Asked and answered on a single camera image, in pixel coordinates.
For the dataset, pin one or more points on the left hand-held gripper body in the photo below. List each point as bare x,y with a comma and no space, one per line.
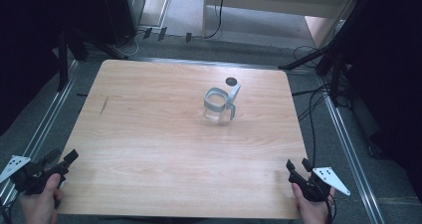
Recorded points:
30,176

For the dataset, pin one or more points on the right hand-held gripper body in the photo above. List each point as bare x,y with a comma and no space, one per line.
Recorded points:
321,183

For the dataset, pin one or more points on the glass jar with grey lid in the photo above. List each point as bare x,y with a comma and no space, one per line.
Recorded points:
215,105

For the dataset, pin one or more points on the person's left hand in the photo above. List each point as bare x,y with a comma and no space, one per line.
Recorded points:
42,200

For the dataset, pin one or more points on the person's right hand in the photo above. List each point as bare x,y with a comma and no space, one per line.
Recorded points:
312,210

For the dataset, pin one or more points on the black metal stand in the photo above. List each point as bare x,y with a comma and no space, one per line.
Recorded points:
63,61
331,56

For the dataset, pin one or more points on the black round table grommet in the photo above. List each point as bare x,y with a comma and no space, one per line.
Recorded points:
231,81

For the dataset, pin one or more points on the black curtain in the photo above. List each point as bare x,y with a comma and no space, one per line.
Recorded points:
391,68
40,28

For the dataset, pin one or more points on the white cabinet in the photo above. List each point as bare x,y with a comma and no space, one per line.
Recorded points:
265,1

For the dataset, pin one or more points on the aluminium floor rail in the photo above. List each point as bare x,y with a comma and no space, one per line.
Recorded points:
43,124
353,157

